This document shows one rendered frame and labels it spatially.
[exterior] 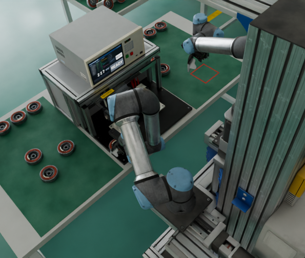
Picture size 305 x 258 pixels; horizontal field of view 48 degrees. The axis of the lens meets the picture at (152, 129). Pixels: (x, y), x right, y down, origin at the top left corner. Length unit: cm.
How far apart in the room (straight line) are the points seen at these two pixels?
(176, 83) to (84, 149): 85
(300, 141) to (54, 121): 182
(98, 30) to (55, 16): 284
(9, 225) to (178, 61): 168
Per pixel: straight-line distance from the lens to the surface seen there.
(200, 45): 172
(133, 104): 154
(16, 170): 236
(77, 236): 285
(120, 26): 221
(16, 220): 218
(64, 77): 225
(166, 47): 294
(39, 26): 490
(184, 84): 260
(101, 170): 218
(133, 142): 151
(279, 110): 106
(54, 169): 223
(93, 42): 213
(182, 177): 150
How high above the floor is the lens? 256
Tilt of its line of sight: 51 degrees down
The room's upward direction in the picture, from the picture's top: 6 degrees counter-clockwise
